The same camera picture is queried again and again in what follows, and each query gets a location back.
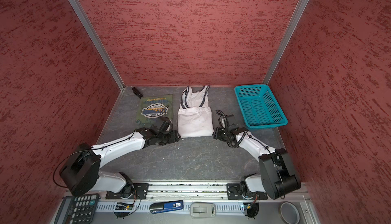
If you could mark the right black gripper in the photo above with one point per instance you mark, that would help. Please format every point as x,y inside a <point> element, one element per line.
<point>217,134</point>

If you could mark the left aluminium corner post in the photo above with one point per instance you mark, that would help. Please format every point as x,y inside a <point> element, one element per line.
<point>83,18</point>

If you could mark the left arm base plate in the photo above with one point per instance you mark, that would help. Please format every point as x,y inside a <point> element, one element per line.
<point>141,190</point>

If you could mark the right aluminium corner post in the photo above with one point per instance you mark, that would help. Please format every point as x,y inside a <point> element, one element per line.
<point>295,18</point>

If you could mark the black calculator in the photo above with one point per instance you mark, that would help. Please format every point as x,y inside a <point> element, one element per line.
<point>77,210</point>

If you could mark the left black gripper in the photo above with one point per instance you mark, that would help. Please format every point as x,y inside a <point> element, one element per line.
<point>174,137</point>

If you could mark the olive green tank top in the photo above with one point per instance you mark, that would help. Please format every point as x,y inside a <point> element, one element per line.
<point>151,108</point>

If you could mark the small black stapler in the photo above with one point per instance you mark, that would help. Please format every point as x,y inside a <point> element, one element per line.
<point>137,92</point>

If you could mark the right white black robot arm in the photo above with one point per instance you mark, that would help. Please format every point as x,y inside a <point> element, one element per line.
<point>277,175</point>

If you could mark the white grey-trimmed tank top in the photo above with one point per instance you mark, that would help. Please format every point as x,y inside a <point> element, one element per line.
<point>194,114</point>

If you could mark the small circuit board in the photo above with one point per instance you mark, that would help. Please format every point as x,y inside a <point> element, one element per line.
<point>123,207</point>
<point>247,206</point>

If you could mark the teal plastic basket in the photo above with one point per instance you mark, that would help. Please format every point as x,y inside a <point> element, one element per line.
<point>259,107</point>

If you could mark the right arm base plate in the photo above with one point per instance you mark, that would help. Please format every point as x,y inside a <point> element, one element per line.
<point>239,191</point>

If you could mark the grey tape roll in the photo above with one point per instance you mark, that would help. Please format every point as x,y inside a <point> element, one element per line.
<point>289,213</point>

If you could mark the aluminium front rail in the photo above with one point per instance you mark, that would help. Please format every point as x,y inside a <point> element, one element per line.
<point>204,191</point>

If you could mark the blue black utility knife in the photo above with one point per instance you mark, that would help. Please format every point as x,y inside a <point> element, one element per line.
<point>162,207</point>

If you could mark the aluminium corner post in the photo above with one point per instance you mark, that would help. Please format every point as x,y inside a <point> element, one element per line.
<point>295,18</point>
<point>83,18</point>

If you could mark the left small circuit board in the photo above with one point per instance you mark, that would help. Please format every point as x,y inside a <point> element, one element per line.
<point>123,207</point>

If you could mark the right small circuit board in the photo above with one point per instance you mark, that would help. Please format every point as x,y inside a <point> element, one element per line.
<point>247,206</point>

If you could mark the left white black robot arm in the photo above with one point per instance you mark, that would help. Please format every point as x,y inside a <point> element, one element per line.
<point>82,171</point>

